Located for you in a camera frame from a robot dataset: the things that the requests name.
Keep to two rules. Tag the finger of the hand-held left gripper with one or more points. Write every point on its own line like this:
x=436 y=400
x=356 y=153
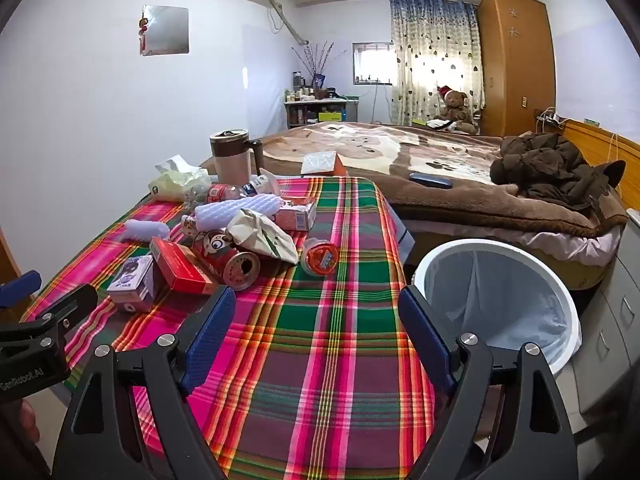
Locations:
x=22 y=285
x=75 y=302

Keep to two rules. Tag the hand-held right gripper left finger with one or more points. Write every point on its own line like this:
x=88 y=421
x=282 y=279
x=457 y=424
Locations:
x=210 y=340

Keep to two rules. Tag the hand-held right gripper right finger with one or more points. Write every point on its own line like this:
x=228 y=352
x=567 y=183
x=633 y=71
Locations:
x=425 y=340

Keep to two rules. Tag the small purple white box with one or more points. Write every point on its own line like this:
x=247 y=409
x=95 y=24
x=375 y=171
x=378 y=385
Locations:
x=132 y=280

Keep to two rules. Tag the red cartoon drink can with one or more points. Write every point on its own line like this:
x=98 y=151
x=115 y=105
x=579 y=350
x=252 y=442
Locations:
x=220 y=260

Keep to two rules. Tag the red cardboard box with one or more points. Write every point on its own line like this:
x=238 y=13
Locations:
x=177 y=262

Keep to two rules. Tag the grey bin liner bag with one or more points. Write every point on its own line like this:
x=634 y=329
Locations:
x=500 y=290

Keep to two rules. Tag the fluffy white foam net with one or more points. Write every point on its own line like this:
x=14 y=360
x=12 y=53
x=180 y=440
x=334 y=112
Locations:
x=145 y=231

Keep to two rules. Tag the cream paper bag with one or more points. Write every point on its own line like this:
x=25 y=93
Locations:
x=260 y=235

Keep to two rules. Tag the red-lid plastic cup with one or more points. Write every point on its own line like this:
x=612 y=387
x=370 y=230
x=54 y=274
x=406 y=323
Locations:
x=320 y=259

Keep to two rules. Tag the clear plastic bottle red cap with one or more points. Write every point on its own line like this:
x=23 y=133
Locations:
x=220 y=193

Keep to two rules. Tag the white round bin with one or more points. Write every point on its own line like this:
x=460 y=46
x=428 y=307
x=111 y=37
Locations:
x=572 y=335

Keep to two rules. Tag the pink drink carton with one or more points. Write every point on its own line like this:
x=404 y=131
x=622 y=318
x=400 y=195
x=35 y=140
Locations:
x=295 y=217

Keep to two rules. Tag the white printed carton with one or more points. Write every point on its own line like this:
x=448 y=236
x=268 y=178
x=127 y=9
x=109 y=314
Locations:
x=267 y=182

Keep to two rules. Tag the person's left hand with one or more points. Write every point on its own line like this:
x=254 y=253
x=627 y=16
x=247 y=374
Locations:
x=30 y=422

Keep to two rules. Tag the plaid tablecloth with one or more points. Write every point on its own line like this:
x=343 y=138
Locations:
x=310 y=360

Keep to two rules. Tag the pale blue under cloth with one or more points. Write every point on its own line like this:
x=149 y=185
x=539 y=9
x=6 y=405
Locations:
x=404 y=235

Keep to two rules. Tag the bed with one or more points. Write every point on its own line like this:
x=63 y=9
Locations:
x=550 y=265

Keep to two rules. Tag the yellow-green tissue pack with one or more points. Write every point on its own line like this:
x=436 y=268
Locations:
x=175 y=182

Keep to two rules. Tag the dark blue glasses case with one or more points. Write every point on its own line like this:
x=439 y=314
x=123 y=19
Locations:
x=430 y=180

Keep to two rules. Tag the pink bedsheet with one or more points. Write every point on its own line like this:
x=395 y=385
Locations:
x=565 y=250

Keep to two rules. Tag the pink brown lidded mug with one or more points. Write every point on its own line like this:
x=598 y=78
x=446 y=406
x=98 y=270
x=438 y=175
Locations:
x=231 y=160

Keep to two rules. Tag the grey nightstand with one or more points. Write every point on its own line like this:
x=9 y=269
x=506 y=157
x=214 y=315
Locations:
x=615 y=310

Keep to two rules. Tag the brown printed blanket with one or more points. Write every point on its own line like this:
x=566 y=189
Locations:
x=390 y=150

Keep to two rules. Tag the orange white tissue box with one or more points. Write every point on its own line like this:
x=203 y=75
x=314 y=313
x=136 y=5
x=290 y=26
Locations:
x=322 y=164

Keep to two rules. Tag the brown jacket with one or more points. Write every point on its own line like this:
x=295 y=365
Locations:
x=555 y=170

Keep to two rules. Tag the green flat box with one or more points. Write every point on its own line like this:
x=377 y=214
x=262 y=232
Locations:
x=422 y=122

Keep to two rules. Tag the brown teddy bear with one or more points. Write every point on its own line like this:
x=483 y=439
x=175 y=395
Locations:
x=454 y=107

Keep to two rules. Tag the grey storage shelf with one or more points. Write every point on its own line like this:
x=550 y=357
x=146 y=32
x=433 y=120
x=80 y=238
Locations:
x=320 y=112

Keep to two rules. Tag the white power strip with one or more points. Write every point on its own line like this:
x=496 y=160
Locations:
x=550 y=117

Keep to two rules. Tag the wooden headboard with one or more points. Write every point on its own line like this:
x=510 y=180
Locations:
x=600 y=147

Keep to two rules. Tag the row of cosmetic bottles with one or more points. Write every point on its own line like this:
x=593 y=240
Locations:
x=305 y=95

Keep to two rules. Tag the heart print curtain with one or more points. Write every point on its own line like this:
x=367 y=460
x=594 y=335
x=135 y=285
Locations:
x=435 y=60

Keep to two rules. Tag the red hanging ornament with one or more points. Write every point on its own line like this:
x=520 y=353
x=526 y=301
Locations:
x=144 y=30

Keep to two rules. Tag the small window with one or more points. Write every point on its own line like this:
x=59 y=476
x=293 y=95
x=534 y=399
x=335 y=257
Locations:
x=372 y=62

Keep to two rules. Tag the wooden wardrobe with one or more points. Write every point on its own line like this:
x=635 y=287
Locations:
x=515 y=60

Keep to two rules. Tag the dried branches in vase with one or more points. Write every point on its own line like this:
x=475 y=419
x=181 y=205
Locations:
x=315 y=62

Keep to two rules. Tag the wrapped air conditioner pipe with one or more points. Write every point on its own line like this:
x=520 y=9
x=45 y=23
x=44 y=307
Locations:
x=286 y=17

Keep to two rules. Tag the blue photo frame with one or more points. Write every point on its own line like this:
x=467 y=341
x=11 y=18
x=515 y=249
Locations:
x=318 y=81

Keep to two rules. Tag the silver wall mirror sheet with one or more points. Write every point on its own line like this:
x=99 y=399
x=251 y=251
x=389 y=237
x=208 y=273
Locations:
x=167 y=30

